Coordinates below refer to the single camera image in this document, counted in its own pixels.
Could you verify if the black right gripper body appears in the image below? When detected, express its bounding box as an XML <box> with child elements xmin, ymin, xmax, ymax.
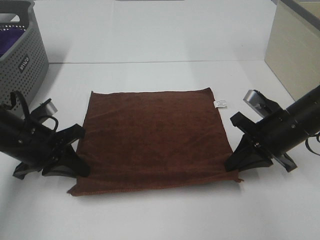
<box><xmin>230</xmin><ymin>108</ymin><xmax>300</xmax><ymax>159</ymax></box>

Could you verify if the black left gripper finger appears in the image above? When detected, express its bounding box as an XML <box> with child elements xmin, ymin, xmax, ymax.
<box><xmin>42</xmin><ymin>146</ymin><xmax>91</xmax><ymax>178</ymax></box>
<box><xmin>13</xmin><ymin>162</ymin><xmax>40</xmax><ymax>179</ymax></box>

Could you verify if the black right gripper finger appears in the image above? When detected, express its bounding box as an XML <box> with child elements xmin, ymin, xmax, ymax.
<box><xmin>273</xmin><ymin>153</ymin><xmax>297</xmax><ymax>173</ymax></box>
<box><xmin>224</xmin><ymin>134</ymin><xmax>273</xmax><ymax>172</ymax></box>

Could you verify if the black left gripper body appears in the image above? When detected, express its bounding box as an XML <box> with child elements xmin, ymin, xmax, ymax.
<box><xmin>15</xmin><ymin>118</ymin><xmax>85</xmax><ymax>167</ymax></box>

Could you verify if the brown towel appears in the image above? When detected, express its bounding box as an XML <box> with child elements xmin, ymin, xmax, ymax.
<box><xmin>68</xmin><ymin>88</ymin><xmax>241</xmax><ymax>197</ymax></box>

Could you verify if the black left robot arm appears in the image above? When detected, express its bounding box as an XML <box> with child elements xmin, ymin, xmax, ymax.
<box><xmin>0</xmin><ymin>91</ymin><xmax>91</xmax><ymax>180</ymax></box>

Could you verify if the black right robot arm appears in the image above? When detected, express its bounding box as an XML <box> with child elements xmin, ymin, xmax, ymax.
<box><xmin>224</xmin><ymin>87</ymin><xmax>320</xmax><ymax>172</ymax></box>

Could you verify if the grey perforated laundry basket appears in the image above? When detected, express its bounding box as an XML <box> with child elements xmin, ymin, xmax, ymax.
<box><xmin>0</xmin><ymin>0</ymin><xmax>49</xmax><ymax>105</ymax></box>

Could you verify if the beige storage box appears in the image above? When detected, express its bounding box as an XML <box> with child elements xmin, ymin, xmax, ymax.
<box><xmin>264</xmin><ymin>0</ymin><xmax>320</xmax><ymax>100</ymax></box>

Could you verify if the purple cloth in basket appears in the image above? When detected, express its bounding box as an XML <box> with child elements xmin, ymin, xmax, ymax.
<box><xmin>0</xmin><ymin>27</ymin><xmax>25</xmax><ymax>57</ymax></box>

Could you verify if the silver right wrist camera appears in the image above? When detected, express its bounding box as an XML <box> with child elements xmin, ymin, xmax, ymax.
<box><xmin>243</xmin><ymin>89</ymin><xmax>278</xmax><ymax>118</ymax></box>

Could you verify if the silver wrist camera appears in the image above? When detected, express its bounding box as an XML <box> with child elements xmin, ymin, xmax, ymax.
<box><xmin>243</xmin><ymin>89</ymin><xmax>278</xmax><ymax>118</ymax></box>
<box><xmin>30</xmin><ymin>98</ymin><xmax>58</xmax><ymax>123</ymax></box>

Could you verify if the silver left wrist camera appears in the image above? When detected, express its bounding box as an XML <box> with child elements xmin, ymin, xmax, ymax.
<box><xmin>30</xmin><ymin>98</ymin><xmax>58</xmax><ymax>123</ymax></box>

